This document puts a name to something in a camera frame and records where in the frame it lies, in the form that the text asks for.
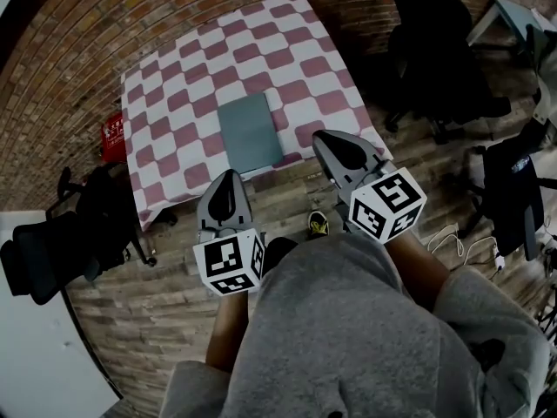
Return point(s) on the red white checkered tablecloth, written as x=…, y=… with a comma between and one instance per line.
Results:
x=183, y=103

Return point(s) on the light gray table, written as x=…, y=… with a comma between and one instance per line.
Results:
x=513, y=20

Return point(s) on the person's right forearm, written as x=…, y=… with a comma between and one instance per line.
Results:
x=418, y=268

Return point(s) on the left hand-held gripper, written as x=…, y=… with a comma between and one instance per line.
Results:
x=226, y=259

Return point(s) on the person's gray sweatshirt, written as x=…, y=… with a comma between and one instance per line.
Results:
x=339, y=333

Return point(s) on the person's black trouser leg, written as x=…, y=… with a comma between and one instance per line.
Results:
x=278, y=253

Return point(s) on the red box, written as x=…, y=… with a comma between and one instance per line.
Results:
x=114, y=139

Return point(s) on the black mesh office chair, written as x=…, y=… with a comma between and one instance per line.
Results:
x=87, y=233

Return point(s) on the black tripod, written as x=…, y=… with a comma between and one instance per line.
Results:
x=549, y=316

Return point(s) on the light gray jacket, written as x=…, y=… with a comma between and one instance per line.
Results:
x=547, y=85

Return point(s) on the black high-back office chair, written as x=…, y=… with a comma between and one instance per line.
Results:
x=435, y=59

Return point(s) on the person's black yellow shoe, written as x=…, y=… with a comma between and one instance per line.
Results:
x=318, y=225

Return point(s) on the black office chair with badge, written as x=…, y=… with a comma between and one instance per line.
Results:
x=513, y=198

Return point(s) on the person's left forearm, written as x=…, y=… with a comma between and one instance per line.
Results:
x=228, y=329

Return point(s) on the white desk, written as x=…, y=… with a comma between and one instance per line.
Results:
x=35, y=346

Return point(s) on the white power strip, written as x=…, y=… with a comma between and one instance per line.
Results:
x=498, y=259

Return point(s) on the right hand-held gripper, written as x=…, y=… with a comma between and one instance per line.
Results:
x=383, y=207

